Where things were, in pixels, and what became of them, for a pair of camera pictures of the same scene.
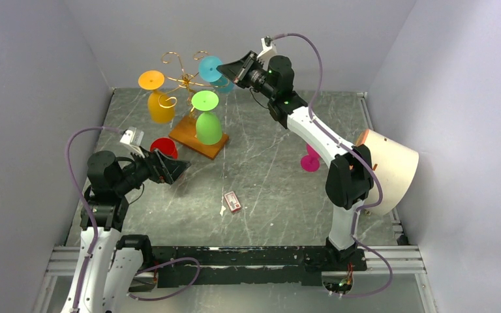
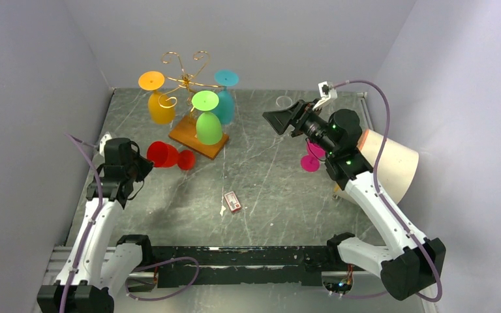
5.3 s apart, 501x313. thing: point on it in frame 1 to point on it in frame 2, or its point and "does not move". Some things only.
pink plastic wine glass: [310, 162] does not move
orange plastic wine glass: [160, 105] does not move
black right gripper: [238, 71] to [280, 120]
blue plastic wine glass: [208, 71] to [226, 108]
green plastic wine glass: [208, 127] does not move
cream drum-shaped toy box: [396, 166] does not move
